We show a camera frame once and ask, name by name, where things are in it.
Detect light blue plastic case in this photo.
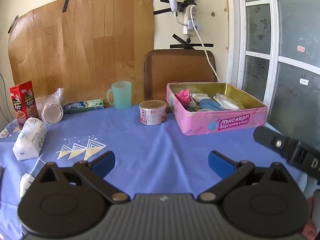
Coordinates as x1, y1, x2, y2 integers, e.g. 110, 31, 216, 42
200, 99, 223, 111

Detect pink knitted cloth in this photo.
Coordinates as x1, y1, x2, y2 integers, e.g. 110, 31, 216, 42
175, 89, 192, 107

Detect wood-pattern vinyl sheet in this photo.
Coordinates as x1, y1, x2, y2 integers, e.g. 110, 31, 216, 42
8, 0, 154, 104

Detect white power strip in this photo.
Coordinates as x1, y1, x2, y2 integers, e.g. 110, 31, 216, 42
183, 4, 201, 36

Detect white tissue pack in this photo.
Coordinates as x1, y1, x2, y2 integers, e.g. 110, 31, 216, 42
12, 118, 48, 161

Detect bagged stack plastic cups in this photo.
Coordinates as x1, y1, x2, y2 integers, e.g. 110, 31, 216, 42
41, 88, 64, 125

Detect Crest toothpaste box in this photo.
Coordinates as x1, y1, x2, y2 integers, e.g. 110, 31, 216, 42
63, 99, 104, 114

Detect mint green plastic mug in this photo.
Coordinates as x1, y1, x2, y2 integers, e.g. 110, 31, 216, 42
106, 81, 132, 109

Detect bagged smiley keychain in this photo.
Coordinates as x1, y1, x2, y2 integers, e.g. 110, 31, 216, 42
214, 93, 244, 111

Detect brown woven chair back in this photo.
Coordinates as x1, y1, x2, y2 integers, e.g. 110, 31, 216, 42
144, 49, 217, 101

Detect blue patterned tablecloth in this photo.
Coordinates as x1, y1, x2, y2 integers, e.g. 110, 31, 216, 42
1, 106, 310, 239

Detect person's right hand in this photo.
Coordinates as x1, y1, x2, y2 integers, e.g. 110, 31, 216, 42
302, 197, 319, 240

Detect pink macaron biscuit tin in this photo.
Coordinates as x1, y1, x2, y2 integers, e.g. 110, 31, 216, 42
167, 82, 267, 136

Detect red cocoa snack box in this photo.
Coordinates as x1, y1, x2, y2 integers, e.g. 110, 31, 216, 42
10, 81, 39, 128

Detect white framed glass door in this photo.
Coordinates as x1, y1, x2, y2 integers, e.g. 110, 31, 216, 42
226, 0, 319, 148

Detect white power cable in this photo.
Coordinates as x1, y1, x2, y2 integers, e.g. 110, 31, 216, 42
190, 6, 221, 83

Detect red white food can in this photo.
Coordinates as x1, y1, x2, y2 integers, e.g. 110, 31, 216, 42
139, 100, 167, 126

